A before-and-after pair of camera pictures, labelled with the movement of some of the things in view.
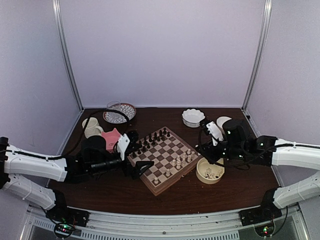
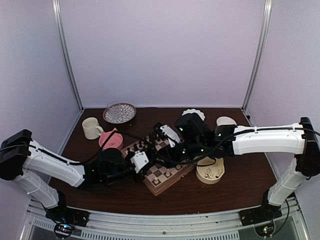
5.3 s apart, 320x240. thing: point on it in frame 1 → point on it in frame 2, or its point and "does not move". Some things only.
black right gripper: [207, 146] → [167, 153]
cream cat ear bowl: [209, 173] does not move
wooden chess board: [173, 159] does not move
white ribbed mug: [92, 128] does not move
